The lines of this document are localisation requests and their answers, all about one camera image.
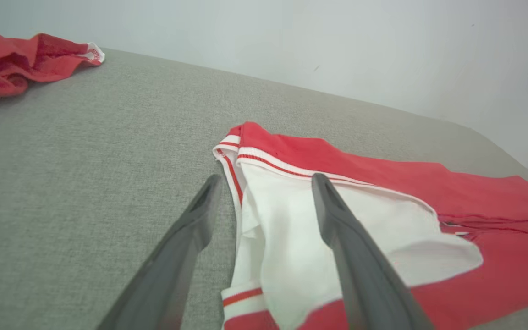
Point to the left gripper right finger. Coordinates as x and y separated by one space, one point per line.
365 275

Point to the red mesh shorts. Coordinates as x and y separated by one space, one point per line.
12 64

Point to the red white numbered jersey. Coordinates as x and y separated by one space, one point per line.
429 192

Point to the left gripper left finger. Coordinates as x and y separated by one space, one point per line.
172 270

